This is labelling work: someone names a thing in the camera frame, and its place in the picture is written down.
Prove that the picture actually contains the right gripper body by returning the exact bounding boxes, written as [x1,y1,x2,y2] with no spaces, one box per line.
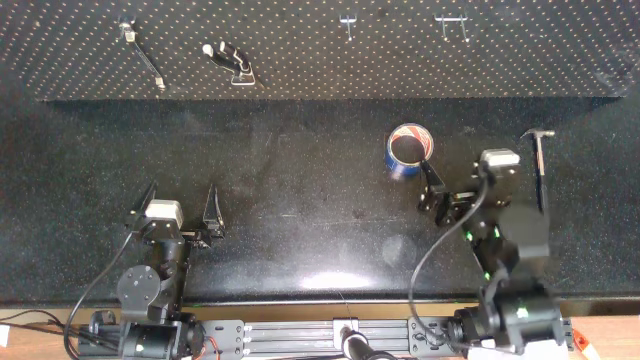
[417,185,477,227]

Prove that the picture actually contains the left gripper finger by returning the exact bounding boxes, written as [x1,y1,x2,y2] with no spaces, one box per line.
[201,183,226,235]
[129,180,159,222]

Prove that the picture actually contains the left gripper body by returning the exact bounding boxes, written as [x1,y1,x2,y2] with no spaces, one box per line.
[127,219,226,250]

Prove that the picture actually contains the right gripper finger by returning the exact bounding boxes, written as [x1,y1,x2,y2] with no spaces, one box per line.
[418,158,447,195]

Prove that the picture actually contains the roll of blue tape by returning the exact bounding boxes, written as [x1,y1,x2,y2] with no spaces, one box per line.
[384,122,435,182]

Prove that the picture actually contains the wrench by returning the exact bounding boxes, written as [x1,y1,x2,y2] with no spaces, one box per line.
[119,22,167,91]

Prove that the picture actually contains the black and white pliers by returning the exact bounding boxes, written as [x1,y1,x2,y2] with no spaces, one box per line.
[201,40,265,90]

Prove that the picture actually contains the black pegboard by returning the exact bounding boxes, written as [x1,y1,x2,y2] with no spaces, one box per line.
[0,0,640,100]

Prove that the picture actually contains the hammer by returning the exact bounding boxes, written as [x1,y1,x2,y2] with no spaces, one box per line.
[519,128,557,217]

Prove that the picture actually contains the metal double hook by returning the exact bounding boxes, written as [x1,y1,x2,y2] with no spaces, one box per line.
[434,13,471,43]

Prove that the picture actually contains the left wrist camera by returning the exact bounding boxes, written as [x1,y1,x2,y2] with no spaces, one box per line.
[143,199,185,229]

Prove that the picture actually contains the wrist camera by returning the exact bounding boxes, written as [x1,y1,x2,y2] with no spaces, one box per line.
[477,148,522,174]
[143,199,185,229]

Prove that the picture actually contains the black cable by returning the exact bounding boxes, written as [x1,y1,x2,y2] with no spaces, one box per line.
[62,230,136,360]
[408,162,494,351]

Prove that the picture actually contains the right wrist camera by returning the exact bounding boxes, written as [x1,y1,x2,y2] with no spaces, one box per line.
[477,148,522,174]

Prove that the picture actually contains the mounting rail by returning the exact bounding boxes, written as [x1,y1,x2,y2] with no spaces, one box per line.
[74,309,575,360]

